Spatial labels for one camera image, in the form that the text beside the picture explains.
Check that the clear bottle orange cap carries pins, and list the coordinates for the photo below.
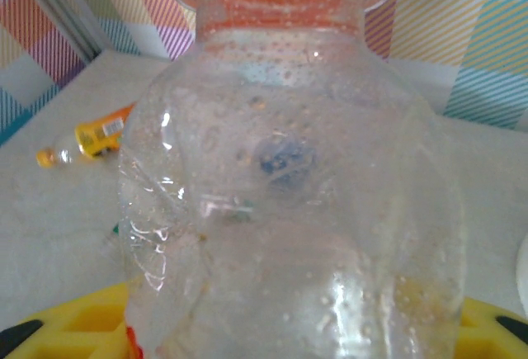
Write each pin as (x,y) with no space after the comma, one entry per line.
(288,218)

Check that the orange juice bottle yellow cap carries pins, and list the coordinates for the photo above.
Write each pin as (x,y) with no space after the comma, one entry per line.
(97,134)

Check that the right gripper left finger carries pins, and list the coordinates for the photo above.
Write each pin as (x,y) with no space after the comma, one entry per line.
(70,330)

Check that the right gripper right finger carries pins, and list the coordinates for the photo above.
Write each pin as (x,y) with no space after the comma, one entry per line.
(495,334)

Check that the aluminium frame post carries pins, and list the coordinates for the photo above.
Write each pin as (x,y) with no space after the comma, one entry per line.
(57,8)

